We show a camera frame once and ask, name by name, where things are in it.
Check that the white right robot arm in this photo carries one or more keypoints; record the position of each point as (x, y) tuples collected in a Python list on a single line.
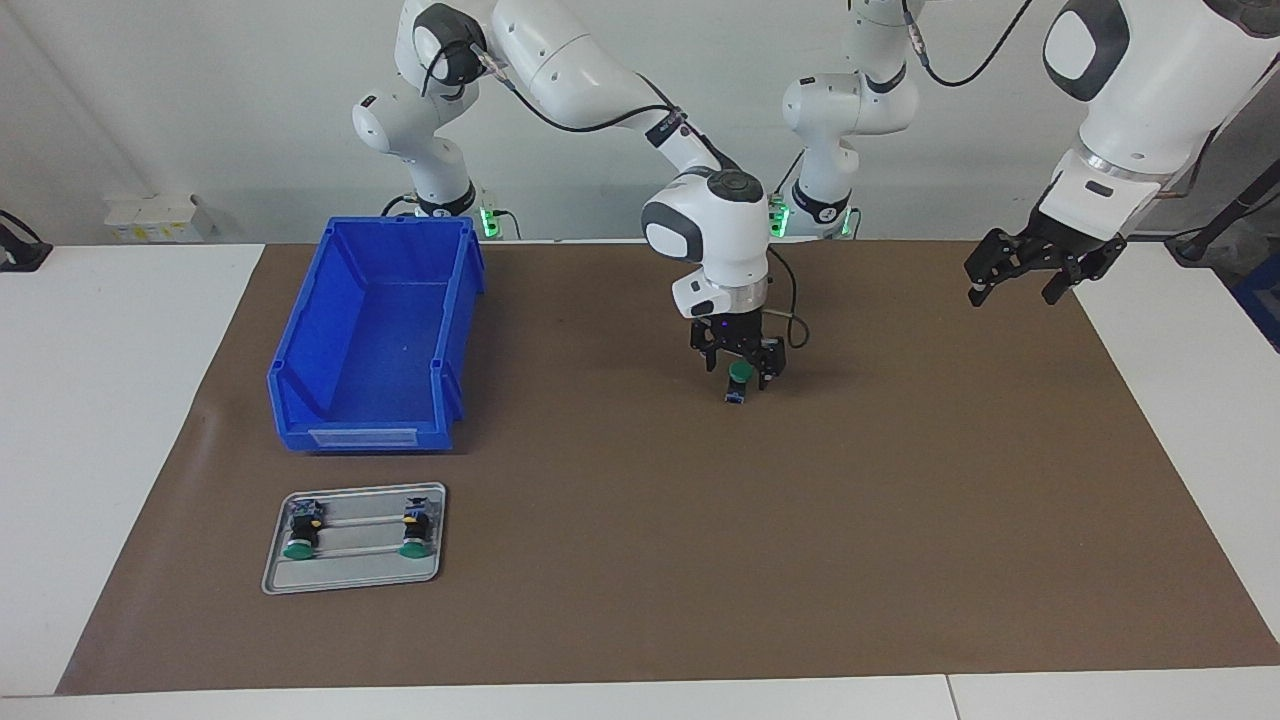
[(560, 60)]

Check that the blue crate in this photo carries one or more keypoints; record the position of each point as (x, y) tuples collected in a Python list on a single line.
[(1262, 300)]

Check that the grey metal tray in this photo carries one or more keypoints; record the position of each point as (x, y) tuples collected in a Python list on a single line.
[(350, 575)]

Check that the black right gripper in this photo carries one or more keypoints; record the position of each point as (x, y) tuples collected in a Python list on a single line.
[(735, 330)]

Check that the green push button switch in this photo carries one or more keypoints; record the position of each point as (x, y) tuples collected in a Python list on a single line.
[(739, 373), (416, 528), (301, 530)]

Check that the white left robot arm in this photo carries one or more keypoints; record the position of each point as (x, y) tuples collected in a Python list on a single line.
[(1130, 90)]

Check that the black clamp mount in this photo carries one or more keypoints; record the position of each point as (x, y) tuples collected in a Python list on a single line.
[(20, 255)]

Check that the brown table mat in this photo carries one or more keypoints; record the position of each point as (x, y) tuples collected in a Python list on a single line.
[(750, 540)]

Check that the blue plastic storage bin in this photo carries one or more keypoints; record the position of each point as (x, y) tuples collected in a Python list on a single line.
[(380, 330)]

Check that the black tripod stand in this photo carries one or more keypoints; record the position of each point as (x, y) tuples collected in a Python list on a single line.
[(1215, 225)]

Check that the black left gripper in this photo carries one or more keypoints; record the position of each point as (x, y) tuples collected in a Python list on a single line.
[(1062, 240)]

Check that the white cardboard box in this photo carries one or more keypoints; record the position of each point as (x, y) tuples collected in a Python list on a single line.
[(155, 218)]

